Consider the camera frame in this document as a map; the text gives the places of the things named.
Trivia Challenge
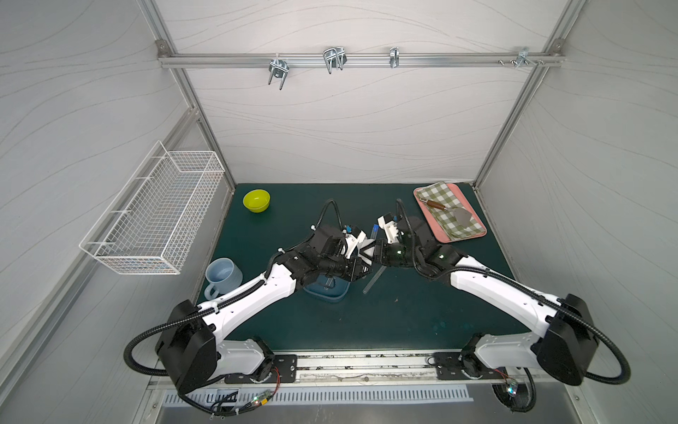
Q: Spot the white gauze wipe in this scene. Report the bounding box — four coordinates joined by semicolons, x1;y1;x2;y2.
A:
358;238;375;249

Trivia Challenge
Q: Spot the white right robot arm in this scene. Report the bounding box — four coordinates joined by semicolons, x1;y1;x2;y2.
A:
357;217;599;386

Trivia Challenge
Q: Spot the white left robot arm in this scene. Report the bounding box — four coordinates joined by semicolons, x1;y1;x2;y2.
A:
155;226;374;394

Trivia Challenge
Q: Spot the blue plastic tub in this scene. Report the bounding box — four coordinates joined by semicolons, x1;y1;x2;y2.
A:
303;276;351;303

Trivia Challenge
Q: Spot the green white checkered cloth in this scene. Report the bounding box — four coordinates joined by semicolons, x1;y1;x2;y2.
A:
417;181;486;240

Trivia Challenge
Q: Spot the pink plastic tray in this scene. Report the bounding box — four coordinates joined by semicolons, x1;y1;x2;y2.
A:
412;182;488;245

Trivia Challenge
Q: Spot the yellow green bowl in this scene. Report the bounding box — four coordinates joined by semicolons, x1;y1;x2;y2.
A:
243;189;271;214

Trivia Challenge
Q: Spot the light blue mug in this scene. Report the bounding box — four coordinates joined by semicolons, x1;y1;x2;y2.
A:
203;258;243;300

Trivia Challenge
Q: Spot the metal clamp hook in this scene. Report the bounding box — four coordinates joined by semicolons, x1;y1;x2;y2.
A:
322;47;347;74
268;58;290;90
497;48;546;69
389;47;400;69

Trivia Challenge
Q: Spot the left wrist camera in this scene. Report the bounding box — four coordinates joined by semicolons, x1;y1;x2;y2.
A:
344;225;367;259

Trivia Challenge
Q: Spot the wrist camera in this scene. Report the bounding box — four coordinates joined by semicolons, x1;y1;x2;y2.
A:
377;213;401;244
344;225;367;259

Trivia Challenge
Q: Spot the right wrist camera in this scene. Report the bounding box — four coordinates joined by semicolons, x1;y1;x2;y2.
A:
377;213;401;244

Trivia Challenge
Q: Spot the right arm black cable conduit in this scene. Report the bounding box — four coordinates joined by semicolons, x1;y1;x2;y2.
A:
394;198;632;386

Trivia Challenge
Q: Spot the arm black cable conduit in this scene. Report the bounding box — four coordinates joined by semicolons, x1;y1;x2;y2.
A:
394;198;632;386
123;198;345;377

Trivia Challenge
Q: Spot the wooden handled metal spatula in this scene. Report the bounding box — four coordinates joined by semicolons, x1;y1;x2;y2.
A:
418;198;472;227

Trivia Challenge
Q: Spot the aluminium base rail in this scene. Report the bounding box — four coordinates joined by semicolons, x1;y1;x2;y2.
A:
145;346;584;388

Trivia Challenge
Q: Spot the white wire basket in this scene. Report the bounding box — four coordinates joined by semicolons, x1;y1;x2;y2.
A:
79;141;224;276

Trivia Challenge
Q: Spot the aluminium cross rail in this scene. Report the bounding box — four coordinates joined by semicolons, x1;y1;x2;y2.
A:
158;51;566;69

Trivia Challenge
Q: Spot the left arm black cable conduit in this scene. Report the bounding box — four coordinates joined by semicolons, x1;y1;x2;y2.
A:
123;198;345;377

